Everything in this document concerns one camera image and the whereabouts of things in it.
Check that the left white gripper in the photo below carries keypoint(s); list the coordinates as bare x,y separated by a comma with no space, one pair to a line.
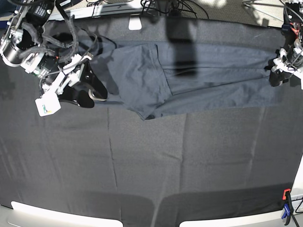
288,64

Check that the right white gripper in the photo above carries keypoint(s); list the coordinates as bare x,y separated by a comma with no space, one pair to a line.
62,89

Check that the dark navy t-shirt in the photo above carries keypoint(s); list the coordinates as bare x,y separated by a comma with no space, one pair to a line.
157,79

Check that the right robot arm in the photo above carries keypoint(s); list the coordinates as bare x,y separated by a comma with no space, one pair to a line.
26,43

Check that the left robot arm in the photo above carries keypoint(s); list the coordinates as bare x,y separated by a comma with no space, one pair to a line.
293,22

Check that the black table cloth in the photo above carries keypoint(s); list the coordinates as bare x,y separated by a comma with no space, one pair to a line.
107,162

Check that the white tag on cloth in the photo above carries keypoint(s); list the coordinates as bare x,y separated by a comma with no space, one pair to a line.
134,23

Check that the blue orange clamp bottom right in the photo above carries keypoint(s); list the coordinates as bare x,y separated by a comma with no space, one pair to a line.
288,208

